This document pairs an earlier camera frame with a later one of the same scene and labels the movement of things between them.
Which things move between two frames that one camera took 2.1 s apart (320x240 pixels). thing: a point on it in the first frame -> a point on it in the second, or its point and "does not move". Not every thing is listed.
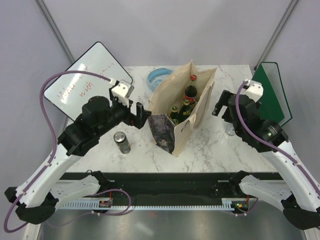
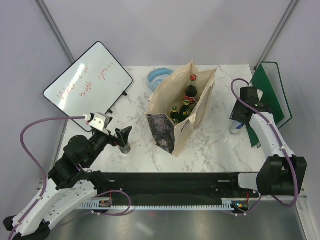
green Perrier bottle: (174, 114) does not move
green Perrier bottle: (186, 110) does not move
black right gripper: (222, 101) -> (235, 113)
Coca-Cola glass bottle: (190, 91) does not move
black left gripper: (142, 115) -> (123, 134)
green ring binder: (273, 105) does not move
